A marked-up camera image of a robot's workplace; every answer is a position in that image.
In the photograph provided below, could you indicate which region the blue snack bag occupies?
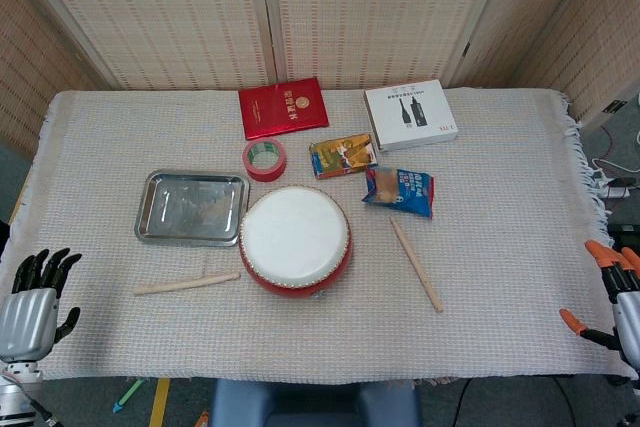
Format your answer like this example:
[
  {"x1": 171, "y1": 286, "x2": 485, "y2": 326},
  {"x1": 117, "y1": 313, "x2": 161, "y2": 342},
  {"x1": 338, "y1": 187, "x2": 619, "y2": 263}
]
[{"x1": 361, "y1": 165, "x2": 436, "y2": 220}]

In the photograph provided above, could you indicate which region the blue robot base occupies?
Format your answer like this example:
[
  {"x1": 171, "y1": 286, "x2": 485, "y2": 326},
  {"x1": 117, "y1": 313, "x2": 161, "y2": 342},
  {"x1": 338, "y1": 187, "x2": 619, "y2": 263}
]
[{"x1": 208, "y1": 377, "x2": 424, "y2": 427}]

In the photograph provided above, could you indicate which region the red drum with white skin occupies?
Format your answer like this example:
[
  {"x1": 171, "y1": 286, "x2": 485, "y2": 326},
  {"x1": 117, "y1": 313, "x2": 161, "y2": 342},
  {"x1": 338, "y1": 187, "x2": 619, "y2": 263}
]
[{"x1": 238, "y1": 185, "x2": 355, "y2": 299}]

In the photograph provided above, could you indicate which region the rectangular metal tray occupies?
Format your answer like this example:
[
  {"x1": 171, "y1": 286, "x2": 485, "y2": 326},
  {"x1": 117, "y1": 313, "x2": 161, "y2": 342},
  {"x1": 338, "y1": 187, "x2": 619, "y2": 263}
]
[{"x1": 133, "y1": 169, "x2": 251, "y2": 248}]

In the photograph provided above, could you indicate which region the right silver orange-tipped robot hand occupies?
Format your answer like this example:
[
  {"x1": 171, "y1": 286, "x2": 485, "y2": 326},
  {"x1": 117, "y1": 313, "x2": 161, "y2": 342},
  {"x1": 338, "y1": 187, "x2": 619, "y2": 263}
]
[{"x1": 558, "y1": 239, "x2": 640, "y2": 382}]

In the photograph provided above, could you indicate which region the bamboo folding screen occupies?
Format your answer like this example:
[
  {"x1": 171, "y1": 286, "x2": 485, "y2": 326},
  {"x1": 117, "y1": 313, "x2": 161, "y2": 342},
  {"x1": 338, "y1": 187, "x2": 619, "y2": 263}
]
[{"x1": 0, "y1": 0, "x2": 640, "y2": 158}]

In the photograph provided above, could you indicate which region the red cable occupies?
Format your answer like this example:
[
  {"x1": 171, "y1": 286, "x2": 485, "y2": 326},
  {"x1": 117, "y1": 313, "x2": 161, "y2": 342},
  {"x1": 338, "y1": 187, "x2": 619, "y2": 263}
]
[{"x1": 598, "y1": 124, "x2": 620, "y2": 162}]

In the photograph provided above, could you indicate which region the green pen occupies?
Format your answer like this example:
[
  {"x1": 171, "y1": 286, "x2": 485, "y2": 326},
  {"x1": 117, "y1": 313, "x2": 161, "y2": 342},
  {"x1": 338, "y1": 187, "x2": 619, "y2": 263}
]
[{"x1": 112, "y1": 379, "x2": 146, "y2": 414}]

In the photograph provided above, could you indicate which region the wooden drumstick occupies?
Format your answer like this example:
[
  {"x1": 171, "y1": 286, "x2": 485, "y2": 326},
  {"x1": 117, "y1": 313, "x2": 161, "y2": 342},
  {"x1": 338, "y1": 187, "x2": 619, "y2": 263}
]
[
  {"x1": 389, "y1": 217, "x2": 445, "y2": 314},
  {"x1": 132, "y1": 271, "x2": 242, "y2": 296}
]

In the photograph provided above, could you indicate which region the white cable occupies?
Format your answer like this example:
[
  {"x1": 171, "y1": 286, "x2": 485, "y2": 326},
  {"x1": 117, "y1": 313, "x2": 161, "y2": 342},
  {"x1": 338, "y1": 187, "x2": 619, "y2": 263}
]
[{"x1": 592, "y1": 129, "x2": 640, "y2": 174}]

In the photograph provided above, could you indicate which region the white cable product box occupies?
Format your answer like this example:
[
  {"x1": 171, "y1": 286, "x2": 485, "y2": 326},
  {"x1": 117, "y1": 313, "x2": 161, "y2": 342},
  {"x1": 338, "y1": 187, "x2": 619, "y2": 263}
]
[{"x1": 363, "y1": 79, "x2": 459, "y2": 153}]

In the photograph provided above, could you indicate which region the white woven tablecloth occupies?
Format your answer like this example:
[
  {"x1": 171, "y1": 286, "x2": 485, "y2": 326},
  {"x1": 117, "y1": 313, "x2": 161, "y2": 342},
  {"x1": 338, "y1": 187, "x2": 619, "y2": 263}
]
[{"x1": 0, "y1": 86, "x2": 640, "y2": 388}]

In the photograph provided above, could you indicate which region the white power strip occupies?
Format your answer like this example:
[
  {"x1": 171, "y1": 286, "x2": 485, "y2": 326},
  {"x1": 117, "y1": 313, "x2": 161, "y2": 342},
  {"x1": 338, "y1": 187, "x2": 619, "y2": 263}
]
[{"x1": 597, "y1": 181, "x2": 632, "y2": 200}]

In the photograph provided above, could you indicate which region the red certificate booklet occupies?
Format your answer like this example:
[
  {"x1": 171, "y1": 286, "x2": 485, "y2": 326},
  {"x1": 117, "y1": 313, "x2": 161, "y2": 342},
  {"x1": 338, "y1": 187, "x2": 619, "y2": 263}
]
[{"x1": 237, "y1": 76, "x2": 331, "y2": 142}]

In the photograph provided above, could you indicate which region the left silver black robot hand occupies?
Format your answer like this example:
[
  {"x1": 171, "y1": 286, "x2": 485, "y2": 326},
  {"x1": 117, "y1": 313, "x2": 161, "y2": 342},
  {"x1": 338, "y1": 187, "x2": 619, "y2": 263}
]
[{"x1": 0, "y1": 247, "x2": 83, "y2": 363}]

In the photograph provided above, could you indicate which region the yellow snack packet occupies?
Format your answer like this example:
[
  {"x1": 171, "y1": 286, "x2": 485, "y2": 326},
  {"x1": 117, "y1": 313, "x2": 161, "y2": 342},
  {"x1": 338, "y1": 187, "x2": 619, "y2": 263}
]
[{"x1": 308, "y1": 133, "x2": 380, "y2": 181}]

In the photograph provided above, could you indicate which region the red tape roll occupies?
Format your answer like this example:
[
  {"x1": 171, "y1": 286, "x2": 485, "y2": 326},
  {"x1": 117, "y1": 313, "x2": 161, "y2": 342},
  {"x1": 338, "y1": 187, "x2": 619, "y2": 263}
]
[{"x1": 242, "y1": 137, "x2": 289, "y2": 183}]

